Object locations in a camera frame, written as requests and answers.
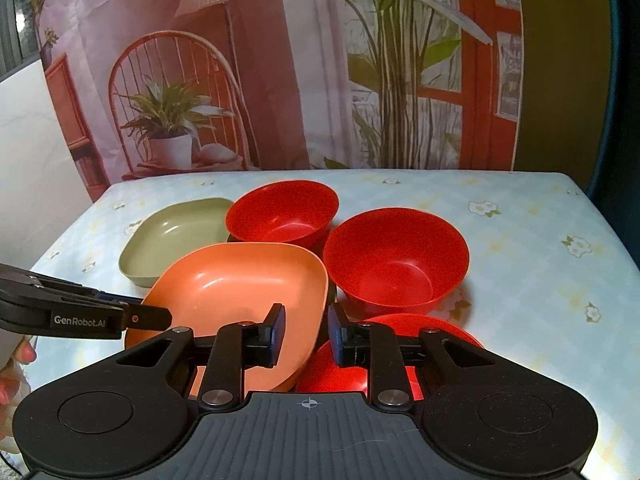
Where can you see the floral checked tablecloth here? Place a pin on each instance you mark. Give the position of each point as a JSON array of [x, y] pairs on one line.
[[520, 260]]

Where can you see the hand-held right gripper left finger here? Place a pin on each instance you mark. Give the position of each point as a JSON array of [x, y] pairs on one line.
[[278, 331]]

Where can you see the person's left hand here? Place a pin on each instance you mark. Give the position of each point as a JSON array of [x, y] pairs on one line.
[[24, 356]]

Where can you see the teal curtain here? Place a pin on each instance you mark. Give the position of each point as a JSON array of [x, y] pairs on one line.
[[614, 135]]

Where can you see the white board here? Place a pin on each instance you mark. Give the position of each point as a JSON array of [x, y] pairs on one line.
[[35, 160]]

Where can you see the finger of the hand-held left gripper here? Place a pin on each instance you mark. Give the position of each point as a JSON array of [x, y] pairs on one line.
[[150, 318], [107, 298]]

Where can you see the red plastic bowl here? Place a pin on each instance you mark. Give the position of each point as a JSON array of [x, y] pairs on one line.
[[325, 375], [395, 260], [280, 215]]

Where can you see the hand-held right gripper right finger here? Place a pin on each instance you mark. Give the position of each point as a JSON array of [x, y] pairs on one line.
[[334, 334]]

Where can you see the orange plastic plate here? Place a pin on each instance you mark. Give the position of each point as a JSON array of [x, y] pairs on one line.
[[235, 280]]

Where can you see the grey window blind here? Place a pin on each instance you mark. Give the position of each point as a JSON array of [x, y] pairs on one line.
[[17, 15]]

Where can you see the printed backdrop cloth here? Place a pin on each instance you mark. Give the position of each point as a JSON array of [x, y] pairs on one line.
[[300, 70]]

